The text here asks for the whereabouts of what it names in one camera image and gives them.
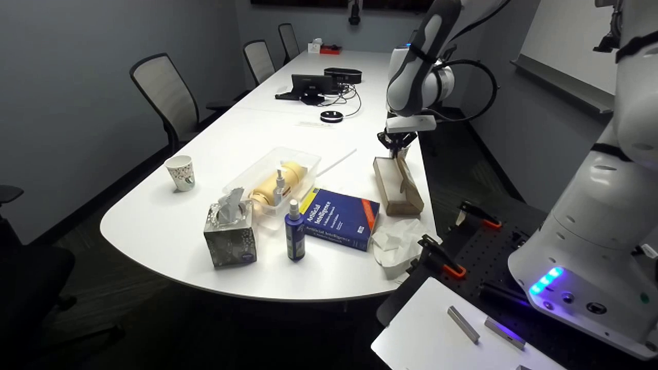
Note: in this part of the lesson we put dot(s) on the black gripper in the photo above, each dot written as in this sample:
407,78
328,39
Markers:
395,142

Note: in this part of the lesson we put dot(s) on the brown cardboard box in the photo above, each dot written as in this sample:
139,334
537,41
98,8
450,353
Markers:
395,187

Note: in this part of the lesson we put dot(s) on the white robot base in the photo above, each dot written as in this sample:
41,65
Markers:
582,264

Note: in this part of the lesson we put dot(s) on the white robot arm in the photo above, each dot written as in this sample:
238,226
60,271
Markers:
422,75

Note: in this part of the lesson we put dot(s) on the grey tissue box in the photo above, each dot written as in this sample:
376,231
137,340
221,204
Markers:
229,231

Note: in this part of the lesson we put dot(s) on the blue Artificial Intelligence book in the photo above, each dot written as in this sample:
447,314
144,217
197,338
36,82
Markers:
339,219

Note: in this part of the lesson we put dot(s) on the black conference phone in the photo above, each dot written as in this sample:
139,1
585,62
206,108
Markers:
310,89

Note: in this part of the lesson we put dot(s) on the black orange clamp far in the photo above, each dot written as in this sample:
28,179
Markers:
485,219

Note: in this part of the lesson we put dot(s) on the black orange clamp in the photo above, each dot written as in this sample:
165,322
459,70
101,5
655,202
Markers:
436,256
485,219

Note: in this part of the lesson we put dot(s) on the black orange clamp near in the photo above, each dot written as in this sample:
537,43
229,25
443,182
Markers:
436,256

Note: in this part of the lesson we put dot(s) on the red object far table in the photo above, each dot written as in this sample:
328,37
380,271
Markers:
329,49

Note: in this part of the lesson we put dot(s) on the clear plastic container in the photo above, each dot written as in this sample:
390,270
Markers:
266,165

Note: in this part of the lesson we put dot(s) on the blue spray bottle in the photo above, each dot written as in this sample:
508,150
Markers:
294,232

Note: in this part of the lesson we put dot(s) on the tan cylindrical bottle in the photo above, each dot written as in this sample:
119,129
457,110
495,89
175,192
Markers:
287,178

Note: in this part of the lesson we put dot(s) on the mesh office chair far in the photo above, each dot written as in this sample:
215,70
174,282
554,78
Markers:
289,39

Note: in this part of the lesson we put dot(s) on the mesh office chair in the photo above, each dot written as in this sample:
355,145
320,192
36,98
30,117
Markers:
259,59
170,94
289,39

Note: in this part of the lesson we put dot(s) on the mesh office chair middle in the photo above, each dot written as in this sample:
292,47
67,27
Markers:
259,59

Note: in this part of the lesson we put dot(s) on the white board with metal bars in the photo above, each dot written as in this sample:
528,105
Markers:
436,329

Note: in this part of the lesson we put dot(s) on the white paper cup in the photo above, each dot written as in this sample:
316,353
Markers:
182,173

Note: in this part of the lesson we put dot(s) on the mesh office chair near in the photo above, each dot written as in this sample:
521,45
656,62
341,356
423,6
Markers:
170,94

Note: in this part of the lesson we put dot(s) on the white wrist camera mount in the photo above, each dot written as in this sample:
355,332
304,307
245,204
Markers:
409,123

